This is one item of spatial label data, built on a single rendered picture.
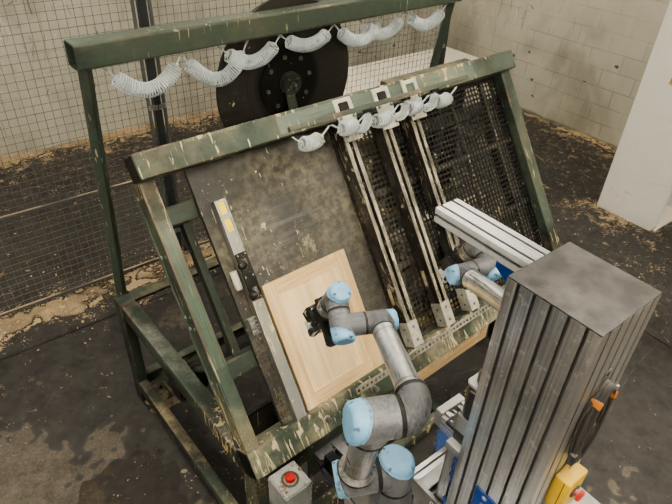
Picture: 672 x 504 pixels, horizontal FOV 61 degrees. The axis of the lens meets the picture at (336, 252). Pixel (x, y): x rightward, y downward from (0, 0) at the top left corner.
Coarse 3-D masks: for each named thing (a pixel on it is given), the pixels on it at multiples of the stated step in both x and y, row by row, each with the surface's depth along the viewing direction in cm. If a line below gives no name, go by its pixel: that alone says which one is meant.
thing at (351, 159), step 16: (336, 112) 247; (368, 112) 240; (336, 128) 254; (368, 128) 243; (336, 144) 258; (352, 144) 255; (352, 160) 254; (352, 176) 257; (368, 192) 259; (368, 208) 257; (368, 224) 261; (384, 240) 262; (384, 256) 260; (384, 272) 264; (400, 288) 266; (400, 304) 264; (400, 320) 268; (416, 320) 268; (416, 336) 268
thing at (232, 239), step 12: (216, 204) 221; (216, 216) 223; (228, 216) 223; (228, 240) 223; (240, 240) 225; (240, 276) 226; (252, 312) 230; (264, 312) 229; (264, 324) 228; (264, 336) 229; (276, 336) 231; (276, 348) 231; (276, 360) 230; (276, 372) 233; (288, 372) 233; (288, 384) 233; (288, 396) 232; (300, 408) 235
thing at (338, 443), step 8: (392, 392) 262; (336, 432) 245; (320, 440) 239; (328, 440) 244; (336, 440) 246; (344, 440) 246; (312, 448) 238; (320, 448) 243; (328, 448) 243; (336, 448) 240; (344, 448) 240; (312, 456) 242; (320, 456) 239; (328, 456) 237; (336, 456) 237; (312, 464) 245; (320, 464) 240; (328, 464) 237; (312, 472) 249; (328, 472) 240; (328, 480) 245
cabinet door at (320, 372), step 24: (312, 264) 245; (336, 264) 252; (264, 288) 232; (288, 288) 238; (312, 288) 245; (288, 312) 238; (288, 336) 236; (360, 336) 257; (288, 360) 237; (312, 360) 242; (336, 360) 249; (360, 360) 256; (312, 384) 241; (336, 384) 248; (312, 408) 240
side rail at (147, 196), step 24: (144, 192) 205; (144, 216) 213; (168, 240) 208; (168, 264) 212; (192, 288) 212; (192, 312) 212; (192, 336) 221; (216, 360) 215; (216, 384) 218; (240, 408) 219; (240, 432) 219
